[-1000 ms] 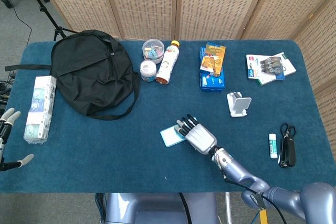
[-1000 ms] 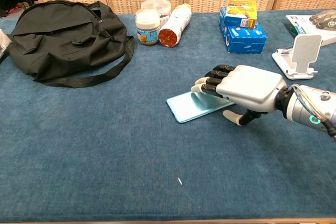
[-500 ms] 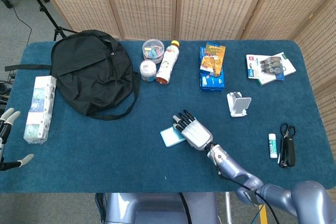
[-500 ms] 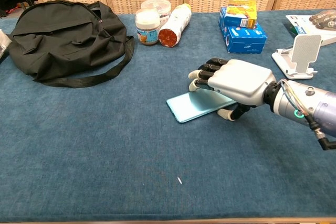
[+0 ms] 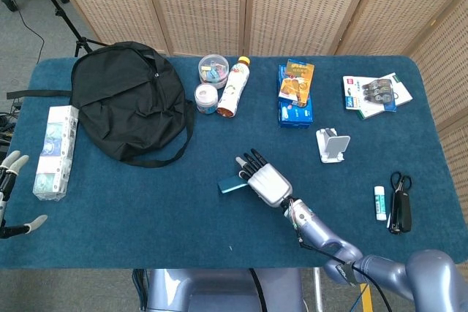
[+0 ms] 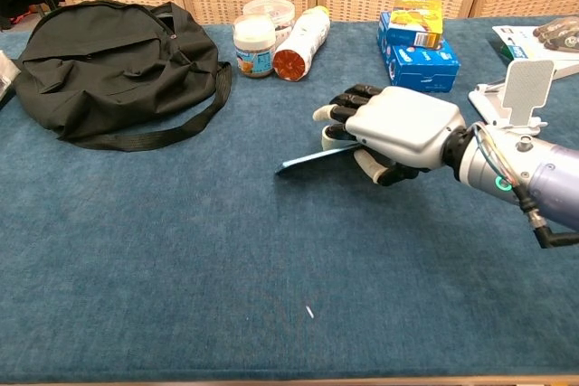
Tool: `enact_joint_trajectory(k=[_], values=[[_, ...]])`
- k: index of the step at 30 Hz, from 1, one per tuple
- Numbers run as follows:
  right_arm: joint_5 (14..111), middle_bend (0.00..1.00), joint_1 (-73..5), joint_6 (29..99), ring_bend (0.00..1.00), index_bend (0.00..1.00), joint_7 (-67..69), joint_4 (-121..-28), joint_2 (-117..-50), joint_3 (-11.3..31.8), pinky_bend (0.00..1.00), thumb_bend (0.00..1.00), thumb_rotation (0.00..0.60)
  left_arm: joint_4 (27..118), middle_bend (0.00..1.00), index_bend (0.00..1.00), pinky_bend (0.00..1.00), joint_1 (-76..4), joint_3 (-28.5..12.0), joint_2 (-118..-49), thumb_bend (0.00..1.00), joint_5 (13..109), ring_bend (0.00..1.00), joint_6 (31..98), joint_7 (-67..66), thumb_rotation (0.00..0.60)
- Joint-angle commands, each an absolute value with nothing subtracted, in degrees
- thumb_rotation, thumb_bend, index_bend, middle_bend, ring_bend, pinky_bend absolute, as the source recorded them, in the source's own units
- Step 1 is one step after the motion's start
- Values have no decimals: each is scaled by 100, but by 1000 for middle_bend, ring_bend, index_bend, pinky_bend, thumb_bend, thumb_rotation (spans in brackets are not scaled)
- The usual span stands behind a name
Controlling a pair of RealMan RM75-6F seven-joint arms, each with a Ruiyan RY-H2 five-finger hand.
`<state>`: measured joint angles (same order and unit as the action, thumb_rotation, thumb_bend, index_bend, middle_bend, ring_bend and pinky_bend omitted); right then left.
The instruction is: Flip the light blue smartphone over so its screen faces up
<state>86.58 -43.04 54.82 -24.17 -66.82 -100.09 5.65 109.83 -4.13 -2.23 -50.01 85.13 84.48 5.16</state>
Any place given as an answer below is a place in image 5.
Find left black grey robot hand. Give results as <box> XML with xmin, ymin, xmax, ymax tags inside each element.
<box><xmin>0</xmin><ymin>150</ymin><xmax>49</xmax><ymax>240</ymax></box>

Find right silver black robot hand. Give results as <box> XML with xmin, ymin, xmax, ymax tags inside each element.
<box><xmin>235</xmin><ymin>148</ymin><xmax>293</xmax><ymax>208</ymax></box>

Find light blue smartphone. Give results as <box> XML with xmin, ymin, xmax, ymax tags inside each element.
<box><xmin>217</xmin><ymin>176</ymin><xmax>249</xmax><ymax>195</ymax></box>

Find white folding phone stand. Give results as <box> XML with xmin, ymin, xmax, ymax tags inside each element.
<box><xmin>315</xmin><ymin>127</ymin><xmax>351</xmax><ymax>164</ymax></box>

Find clear wrapped tissue packs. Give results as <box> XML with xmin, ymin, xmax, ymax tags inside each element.
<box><xmin>31</xmin><ymin>104</ymin><xmax>80</xmax><ymax>202</ymax></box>

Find blue cookie box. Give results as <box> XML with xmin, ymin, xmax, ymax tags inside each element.
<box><xmin>279</xmin><ymin>99</ymin><xmax>314</xmax><ymax>129</ymax></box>

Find white drink bottle orange cap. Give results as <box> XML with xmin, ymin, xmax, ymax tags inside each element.
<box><xmin>216</xmin><ymin>56</ymin><xmax>252</xmax><ymax>118</ymax></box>

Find yellow orange snack box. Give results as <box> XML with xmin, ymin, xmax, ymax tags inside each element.
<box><xmin>277</xmin><ymin>58</ymin><xmax>316</xmax><ymax>108</ymax></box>

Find small jar white lid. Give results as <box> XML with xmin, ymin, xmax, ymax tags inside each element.
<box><xmin>194</xmin><ymin>83</ymin><xmax>219</xmax><ymax>115</ymax></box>

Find white glue stick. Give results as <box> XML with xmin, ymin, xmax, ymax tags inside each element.
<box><xmin>373</xmin><ymin>185</ymin><xmax>388</xmax><ymax>221</ymax></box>

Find lilac robot torso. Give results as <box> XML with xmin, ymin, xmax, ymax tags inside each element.
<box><xmin>137</xmin><ymin>267</ymin><xmax>304</xmax><ymax>312</ymax></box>

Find blue plush table cloth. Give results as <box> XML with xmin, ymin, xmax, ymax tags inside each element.
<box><xmin>0</xmin><ymin>55</ymin><xmax>454</xmax><ymax>270</ymax></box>

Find clear tub of binder clips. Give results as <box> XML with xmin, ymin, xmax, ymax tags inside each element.
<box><xmin>197</xmin><ymin>53</ymin><xmax>230</xmax><ymax>90</ymax></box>

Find black stapler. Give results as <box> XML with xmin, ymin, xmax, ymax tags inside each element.
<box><xmin>396</xmin><ymin>189</ymin><xmax>413</xmax><ymax>233</ymax></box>

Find white booklet with items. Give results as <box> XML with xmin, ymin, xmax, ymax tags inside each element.
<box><xmin>342</xmin><ymin>75</ymin><xmax>398</xmax><ymax>112</ymax></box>

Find black fabric backpack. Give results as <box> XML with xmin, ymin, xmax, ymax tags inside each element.
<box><xmin>6</xmin><ymin>40</ymin><xmax>197</xmax><ymax>169</ymax></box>

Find black tripod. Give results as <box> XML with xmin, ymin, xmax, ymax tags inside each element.
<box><xmin>27</xmin><ymin>0</ymin><xmax>109</xmax><ymax>58</ymax></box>

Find bundle of floor cables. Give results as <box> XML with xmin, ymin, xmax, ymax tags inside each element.
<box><xmin>0</xmin><ymin>96</ymin><xmax>23</xmax><ymax>152</ymax></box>

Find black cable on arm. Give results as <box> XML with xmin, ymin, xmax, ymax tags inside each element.
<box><xmin>296</xmin><ymin>216</ymin><xmax>394</xmax><ymax>312</ymax></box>

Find black handled scissors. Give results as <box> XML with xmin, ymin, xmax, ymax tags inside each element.
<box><xmin>388</xmin><ymin>171</ymin><xmax>413</xmax><ymax>235</ymax></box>

